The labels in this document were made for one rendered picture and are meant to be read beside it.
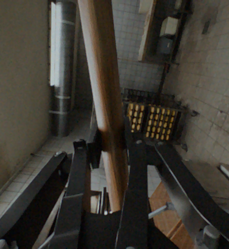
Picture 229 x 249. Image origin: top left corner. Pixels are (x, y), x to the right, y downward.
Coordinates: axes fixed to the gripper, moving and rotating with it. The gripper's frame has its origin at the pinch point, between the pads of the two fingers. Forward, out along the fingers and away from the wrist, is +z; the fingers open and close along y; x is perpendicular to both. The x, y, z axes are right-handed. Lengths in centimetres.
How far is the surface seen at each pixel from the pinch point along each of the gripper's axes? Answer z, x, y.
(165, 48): 428, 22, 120
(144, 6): 443, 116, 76
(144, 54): 411, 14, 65
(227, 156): 163, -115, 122
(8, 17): 174, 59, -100
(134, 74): 496, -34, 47
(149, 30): 411, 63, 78
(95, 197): 141, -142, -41
